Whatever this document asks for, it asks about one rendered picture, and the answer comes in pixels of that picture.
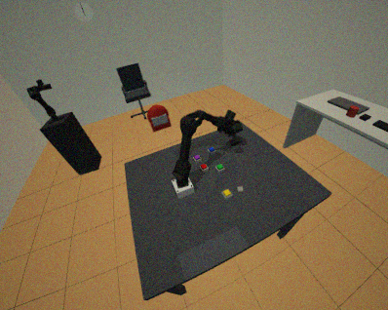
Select yellow button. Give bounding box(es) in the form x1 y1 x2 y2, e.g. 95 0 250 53
221 189 232 201

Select purple button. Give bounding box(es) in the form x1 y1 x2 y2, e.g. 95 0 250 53
193 155 202 164

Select red button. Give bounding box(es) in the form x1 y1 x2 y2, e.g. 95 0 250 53
199 164 209 173

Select blue button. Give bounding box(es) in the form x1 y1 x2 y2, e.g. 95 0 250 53
208 147 216 156

